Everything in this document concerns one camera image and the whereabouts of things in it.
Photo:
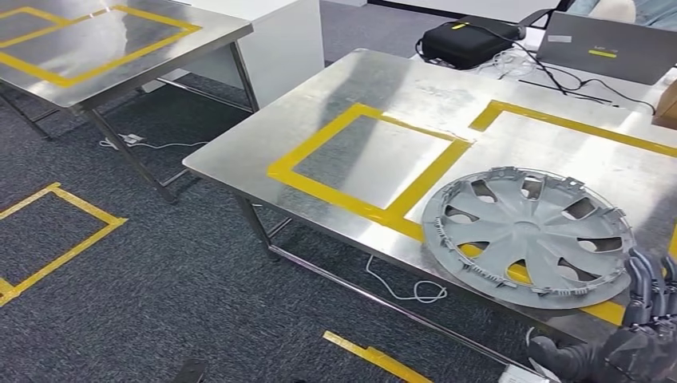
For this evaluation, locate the yellow workbench tape rectangle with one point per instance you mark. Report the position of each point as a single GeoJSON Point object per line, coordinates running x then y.
{"type": "Point", "coordinates": [338, 198]}
{"type": "Point", "coordinates": [529, 113]}

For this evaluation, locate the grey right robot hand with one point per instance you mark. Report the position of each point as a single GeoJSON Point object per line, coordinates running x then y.
{"type": "Point", "coordinates": [645, 349]}

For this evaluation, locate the stainless steel workbench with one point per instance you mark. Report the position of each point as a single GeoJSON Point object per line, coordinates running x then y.
{"type": "Point", "coordinates": [370, 79]}

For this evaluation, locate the brown cardboard box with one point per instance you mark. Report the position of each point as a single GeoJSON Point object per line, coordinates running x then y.
{"type": "Point", "coordinates": [667, 105]}

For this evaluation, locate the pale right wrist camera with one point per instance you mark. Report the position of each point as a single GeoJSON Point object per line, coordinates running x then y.
{"type": "Point", "coordinates": [521, 375]}

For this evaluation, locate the yellow floor tape square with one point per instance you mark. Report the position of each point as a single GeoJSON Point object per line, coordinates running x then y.
{"type": "Point", "coordinates": [79, 240]}

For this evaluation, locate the yellow table tape rectangle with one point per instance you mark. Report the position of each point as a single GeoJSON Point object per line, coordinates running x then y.
{"type": "Point", "coordinates": [63, 81]}

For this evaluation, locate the stainless steel table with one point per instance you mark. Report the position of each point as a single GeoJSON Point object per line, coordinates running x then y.
{"type": "Point", "coordinates": [222, 26]}

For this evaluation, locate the black robot foot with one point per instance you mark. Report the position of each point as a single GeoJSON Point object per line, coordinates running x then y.
{"type": "Point", "coordinates": [190, 371]}

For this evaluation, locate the black carrying bag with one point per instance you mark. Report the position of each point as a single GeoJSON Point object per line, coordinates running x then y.
{"type": "Point", "coordinates": [465, 45]}

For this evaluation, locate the grey plastic wheel hubcap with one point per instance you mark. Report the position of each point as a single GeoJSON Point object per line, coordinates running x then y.
{"type": "Point", "coordinates": [529, 232]}

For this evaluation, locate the white partition block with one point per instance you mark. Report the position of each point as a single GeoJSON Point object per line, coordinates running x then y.
{"type": "Point", "coordinates": [285, 47]}

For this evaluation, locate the dark grey laptop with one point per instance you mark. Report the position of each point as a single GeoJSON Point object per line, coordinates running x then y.
{"type": "Point", "coordinates": [608, 47]}

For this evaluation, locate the yellow floor tape strip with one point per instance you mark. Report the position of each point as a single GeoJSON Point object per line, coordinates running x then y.
{"type": "Point", "coordinates": [381, 358]}

